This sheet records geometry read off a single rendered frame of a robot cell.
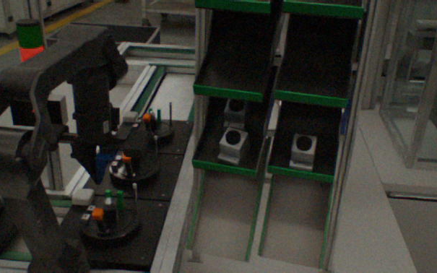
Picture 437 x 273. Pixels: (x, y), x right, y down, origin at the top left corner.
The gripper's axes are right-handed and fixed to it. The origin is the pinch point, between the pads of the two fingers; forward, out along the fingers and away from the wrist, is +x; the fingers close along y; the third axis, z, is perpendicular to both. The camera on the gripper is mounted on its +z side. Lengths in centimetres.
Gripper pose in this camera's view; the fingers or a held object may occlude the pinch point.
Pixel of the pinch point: (97, 166)
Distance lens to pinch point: 87.7
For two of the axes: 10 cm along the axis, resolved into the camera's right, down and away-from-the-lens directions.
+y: -9.9, -0.7, 0.7
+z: 0.9, -4.5, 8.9
